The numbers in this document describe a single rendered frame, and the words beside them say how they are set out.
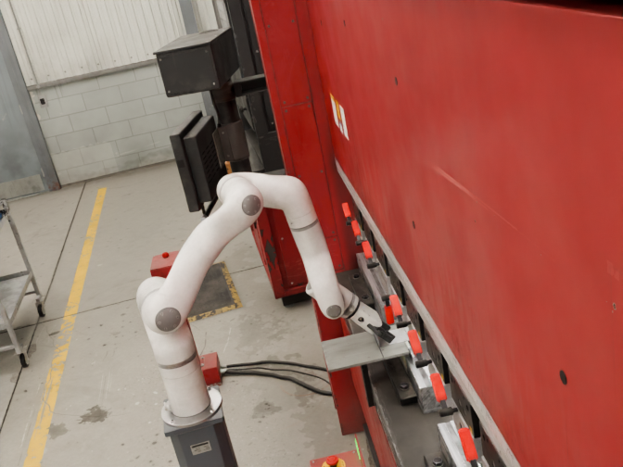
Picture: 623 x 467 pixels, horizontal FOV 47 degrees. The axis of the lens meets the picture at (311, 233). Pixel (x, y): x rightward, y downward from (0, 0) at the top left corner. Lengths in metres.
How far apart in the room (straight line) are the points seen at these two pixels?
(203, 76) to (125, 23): 6.06
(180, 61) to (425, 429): 1.76
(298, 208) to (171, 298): 0.45
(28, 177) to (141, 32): 2.27
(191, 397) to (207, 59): 1.45
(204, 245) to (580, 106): 1.45
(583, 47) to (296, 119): 2.30
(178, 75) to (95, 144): 6.30
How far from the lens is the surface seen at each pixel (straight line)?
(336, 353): 2.35
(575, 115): 0.73
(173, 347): 2.11
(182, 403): 2.20
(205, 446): 2.26
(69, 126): 9.30
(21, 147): 9.40
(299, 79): 2.90
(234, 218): 1.97
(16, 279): 5.82
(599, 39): 0.67
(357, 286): 2.95
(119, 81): 9.15
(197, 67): 3.04
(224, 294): 5.24
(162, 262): 3.95
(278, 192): 2.06
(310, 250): 2.14
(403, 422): 2.22
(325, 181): 3.01
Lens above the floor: 2.24
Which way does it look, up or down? 22 degrees down
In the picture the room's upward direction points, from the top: 12 degrees counter-clockwise
